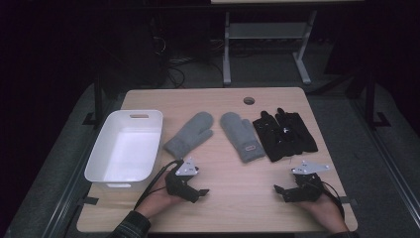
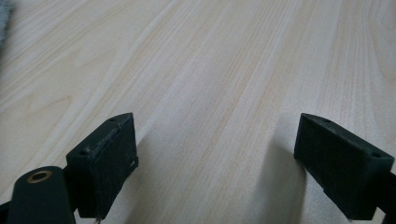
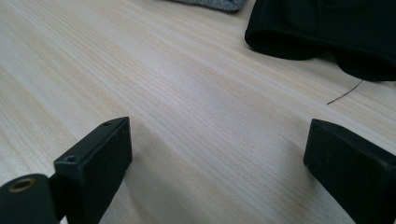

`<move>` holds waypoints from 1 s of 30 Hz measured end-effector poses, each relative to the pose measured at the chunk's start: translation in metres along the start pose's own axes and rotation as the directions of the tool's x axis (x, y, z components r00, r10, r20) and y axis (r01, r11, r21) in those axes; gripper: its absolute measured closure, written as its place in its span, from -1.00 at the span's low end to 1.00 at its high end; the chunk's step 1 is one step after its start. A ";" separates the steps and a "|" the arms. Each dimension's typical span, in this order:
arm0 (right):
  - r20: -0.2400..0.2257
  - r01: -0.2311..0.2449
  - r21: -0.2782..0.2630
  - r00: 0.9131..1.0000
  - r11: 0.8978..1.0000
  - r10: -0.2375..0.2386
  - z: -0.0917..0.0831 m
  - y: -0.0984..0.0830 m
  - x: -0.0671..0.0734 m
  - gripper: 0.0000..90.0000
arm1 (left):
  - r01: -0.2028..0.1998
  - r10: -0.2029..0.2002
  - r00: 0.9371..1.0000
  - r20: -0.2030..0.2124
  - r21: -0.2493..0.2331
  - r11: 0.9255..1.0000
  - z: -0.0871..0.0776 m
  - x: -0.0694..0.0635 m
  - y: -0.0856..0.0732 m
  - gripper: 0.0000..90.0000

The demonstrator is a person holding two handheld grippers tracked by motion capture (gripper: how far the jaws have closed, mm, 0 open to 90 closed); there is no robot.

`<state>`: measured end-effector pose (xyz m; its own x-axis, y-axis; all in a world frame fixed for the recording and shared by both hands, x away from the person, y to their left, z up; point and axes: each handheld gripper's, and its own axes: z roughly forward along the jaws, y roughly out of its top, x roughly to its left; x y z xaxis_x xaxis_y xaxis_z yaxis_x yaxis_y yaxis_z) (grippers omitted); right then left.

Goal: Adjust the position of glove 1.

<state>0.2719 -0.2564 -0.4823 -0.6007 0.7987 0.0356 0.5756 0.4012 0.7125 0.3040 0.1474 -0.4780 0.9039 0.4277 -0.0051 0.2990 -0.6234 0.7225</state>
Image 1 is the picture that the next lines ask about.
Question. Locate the person's right hand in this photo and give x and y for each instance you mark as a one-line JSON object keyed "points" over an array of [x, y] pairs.
{"points": [[325, 211]]}

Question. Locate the black glove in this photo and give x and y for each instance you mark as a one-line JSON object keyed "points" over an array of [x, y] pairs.
{"points": [[298, 132], [272, 139]]}

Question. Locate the aluminium rail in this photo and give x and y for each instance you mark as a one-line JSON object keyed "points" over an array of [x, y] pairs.
{"points": [[389, 165], [71, 185]]}

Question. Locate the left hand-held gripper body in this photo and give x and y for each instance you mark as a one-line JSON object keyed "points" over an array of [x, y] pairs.
{"points": [[180, 185]]}

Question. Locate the white metal desk frame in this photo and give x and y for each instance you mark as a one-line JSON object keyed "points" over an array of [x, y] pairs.
{"points": [[267, 31]]}

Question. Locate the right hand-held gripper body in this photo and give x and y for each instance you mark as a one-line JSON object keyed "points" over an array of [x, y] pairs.
{"points": [[305, 188]]}

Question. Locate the person's left hand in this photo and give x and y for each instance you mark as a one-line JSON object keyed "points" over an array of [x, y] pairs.
{"points": [[158, 200]]}

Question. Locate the black metal stand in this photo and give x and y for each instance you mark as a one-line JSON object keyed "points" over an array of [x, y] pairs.
{"points": [[371, 99], [98, 99]]}

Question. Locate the grey mitten with label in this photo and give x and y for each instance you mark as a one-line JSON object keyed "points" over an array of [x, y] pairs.
{"points": [[242, 139]]}

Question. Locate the plain grey mitten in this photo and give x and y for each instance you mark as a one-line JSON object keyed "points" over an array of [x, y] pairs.
{"points": [[191, 135]]}

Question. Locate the white plastic bin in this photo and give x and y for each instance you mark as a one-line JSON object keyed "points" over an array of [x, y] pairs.
{"points": [[127, 150]]}

